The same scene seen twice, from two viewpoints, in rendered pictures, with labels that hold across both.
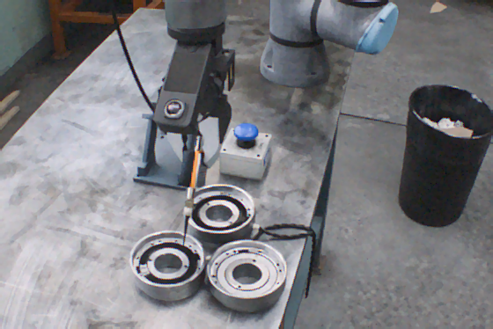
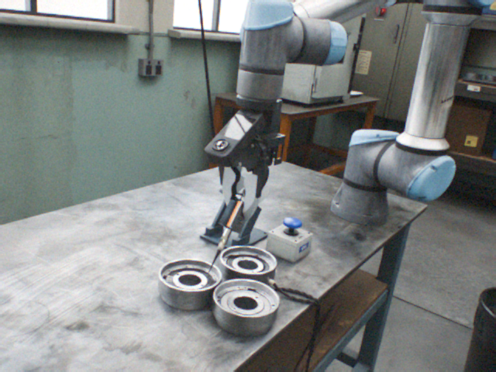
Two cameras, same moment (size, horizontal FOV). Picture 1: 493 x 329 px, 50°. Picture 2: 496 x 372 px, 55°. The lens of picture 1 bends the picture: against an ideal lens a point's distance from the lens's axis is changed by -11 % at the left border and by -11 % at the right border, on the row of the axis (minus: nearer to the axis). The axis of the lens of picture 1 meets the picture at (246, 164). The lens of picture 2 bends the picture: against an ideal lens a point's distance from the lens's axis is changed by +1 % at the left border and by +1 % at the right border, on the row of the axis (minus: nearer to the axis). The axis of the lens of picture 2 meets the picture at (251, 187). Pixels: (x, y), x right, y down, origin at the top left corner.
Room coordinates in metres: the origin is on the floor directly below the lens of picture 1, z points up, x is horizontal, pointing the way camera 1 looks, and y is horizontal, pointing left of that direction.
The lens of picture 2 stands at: (-0.10, -0.19, 1.25)
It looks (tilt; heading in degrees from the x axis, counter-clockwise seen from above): 19 degrees down; 18
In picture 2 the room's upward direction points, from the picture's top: 7 degrees clockwise
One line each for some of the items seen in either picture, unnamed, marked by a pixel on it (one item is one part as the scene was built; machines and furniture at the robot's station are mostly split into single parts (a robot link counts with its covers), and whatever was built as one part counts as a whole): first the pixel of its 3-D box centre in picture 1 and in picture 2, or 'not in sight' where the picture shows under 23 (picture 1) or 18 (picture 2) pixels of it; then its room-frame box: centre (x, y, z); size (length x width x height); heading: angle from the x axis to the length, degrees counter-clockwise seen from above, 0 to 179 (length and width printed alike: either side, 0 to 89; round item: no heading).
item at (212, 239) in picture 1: (219, 217); (247, 268); (0.64, 0.04, 0.82); 0.10 x 0.10 x 0.04
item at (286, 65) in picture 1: (296, 50); (362, 196); (1.12, -0.10, 0.85); 0.15 x 0.15 x 0.10
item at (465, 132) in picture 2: not in sight; (464, 127); (4.20, -0.57, 0.64); 0.49 x 0.40 x 0.37; 80
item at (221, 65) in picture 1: (198, 60); (256, 132); (0.66, 0.06, 1.07); 0.09 x 0.08 x 0.12; 166
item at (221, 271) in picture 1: (246, 278); (245, 308); (0.52, 0.00, 0.82); 0.08 x 0.08 x 0.02
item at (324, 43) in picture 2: not in sight; (306, 41); (0.74, 0.02, 1.23); 0.11 x 0.11 x 0.08; 55
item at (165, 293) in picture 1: (168, 267); (189, 284); (0.53, 0.10, 0.82); 0.10 x 0.10 x 0.04
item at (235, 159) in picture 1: (246, 150); (291, 240); (0.80, 0.00, 0.82); 0.08 x 0.07 x 0.05; 165
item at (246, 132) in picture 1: (246, 140); (291, 230); (0.79, 0.00, 0.85); 0.04 x 0.04 x 0.05
